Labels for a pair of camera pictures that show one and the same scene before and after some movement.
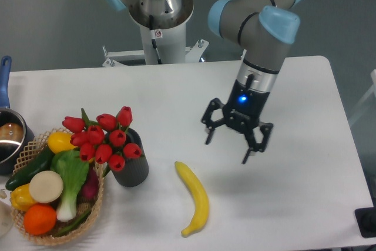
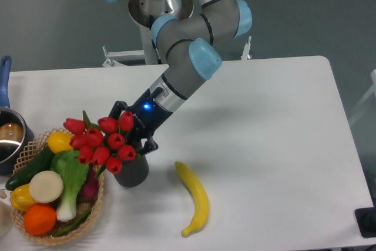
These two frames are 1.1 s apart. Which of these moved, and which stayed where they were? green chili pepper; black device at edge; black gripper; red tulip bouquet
Moved: black gripper
Stayed: black device at edge; red tulip bouquet; green chili pepper
